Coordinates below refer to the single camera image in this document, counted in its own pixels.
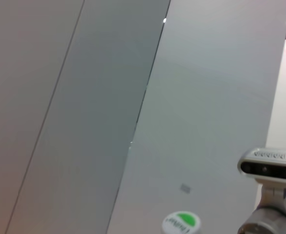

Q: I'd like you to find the clear green-label water bottle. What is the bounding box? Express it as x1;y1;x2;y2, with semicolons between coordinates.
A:
162;211;202;234

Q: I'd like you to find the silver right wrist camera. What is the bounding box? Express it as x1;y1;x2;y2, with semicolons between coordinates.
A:
237;147;286;203

